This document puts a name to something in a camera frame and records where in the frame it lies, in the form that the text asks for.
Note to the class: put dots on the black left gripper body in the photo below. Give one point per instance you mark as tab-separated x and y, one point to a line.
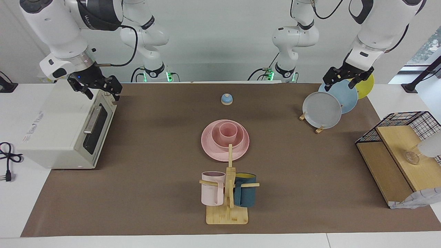
348	70

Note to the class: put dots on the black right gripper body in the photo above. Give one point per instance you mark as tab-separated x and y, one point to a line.
90	77

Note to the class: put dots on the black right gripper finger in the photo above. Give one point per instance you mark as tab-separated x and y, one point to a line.
116	90
82	89

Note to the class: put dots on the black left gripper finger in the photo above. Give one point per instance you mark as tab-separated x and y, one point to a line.
355	82
329	81

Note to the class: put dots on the pink bowl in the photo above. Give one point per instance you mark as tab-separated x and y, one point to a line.
217	140

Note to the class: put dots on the pink tumbler cup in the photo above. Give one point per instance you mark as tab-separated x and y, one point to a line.
228	132

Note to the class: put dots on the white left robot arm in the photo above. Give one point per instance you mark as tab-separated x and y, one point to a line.
382	27

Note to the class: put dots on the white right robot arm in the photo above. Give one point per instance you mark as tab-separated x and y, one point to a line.
58	31

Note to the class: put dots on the yellow plate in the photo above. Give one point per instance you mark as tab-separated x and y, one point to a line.
367	88

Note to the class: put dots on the light blue plate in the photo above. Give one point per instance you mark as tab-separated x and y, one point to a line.
346	100

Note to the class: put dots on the grey plate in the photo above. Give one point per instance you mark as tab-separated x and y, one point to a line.
321	110

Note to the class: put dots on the beige toaster oven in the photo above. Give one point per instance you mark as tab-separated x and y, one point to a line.
55	127

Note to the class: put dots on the wooden plate rack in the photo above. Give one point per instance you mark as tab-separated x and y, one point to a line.
319	130

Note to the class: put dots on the small glass jar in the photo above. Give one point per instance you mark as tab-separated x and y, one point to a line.
412	158

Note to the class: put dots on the blue lid with wooden knob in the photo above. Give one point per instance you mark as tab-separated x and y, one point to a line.
227	100

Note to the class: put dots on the brown table mat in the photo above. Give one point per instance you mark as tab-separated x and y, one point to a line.
155	193

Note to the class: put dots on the pink plate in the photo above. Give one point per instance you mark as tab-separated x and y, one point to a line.
210	148

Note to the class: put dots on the marbled white sheet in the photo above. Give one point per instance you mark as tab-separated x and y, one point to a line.
417	199

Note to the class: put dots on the pink mug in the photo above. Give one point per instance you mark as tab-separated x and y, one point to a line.
211	193

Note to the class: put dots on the dark teal mug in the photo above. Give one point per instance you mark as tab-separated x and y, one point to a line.
245	194

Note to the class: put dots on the wooden mug tree stand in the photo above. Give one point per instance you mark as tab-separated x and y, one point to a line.
227	215

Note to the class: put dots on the black clamp mount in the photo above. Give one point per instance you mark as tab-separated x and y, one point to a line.
422	75
7	86

